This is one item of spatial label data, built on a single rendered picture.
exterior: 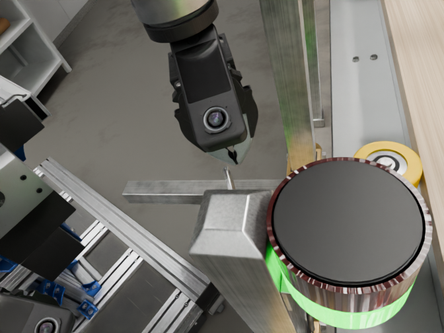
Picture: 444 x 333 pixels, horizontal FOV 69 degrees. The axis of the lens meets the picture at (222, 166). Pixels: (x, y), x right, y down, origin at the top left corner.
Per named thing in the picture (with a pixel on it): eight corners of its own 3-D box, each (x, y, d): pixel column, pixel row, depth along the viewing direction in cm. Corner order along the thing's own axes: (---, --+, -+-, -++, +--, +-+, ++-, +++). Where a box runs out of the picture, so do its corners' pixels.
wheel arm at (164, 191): (131, 207, 59) (119, 193, 56) (137, 191, 61) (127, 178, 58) (396, 212, 45) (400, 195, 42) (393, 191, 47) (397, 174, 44)
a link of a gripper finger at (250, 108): (261, 127, 40) (246, 67, 34) (264, 135, 39) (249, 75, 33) (225, 138, 41) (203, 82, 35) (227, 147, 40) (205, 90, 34)
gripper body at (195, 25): (238, 73, 41) (210, -26, 33) (253, 115, 36) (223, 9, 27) (183, 92, 42) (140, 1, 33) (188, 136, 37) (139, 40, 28)
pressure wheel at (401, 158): (384, 244, 45) (394, 199, 36) (338, 211, 50) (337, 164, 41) (421, 208, 47) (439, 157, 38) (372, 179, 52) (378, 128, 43)
